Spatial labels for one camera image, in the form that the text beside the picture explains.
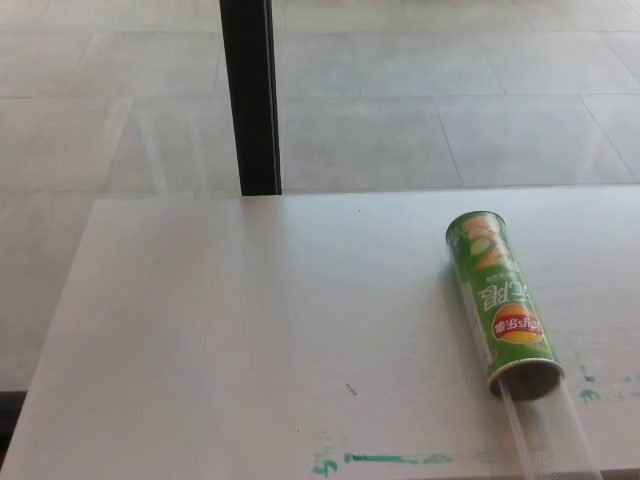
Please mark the transparent plastic chips tray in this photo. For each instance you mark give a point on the transparent plastic chips tray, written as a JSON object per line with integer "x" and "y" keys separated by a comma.
{"x": 545, "y": 435}

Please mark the green Lay's chips can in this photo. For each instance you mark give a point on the green Lay's chips can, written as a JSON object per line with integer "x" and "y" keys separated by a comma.
{"x": 500, "y": 300}

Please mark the black vertical pillar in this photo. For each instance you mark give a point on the black vertical pillar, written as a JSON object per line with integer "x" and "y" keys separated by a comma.
{"x": 250, "y": 100}

